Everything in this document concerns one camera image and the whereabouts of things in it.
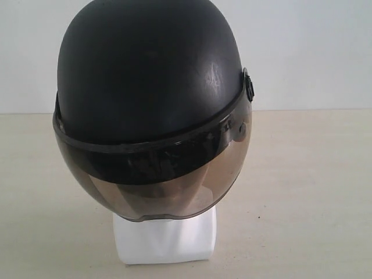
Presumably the black helmet with tinted visor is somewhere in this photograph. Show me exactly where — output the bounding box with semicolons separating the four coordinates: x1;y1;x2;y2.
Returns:
53;1;254;222

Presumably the white foam mannequin head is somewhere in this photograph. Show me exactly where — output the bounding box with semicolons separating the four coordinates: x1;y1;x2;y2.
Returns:
113;207;217;265

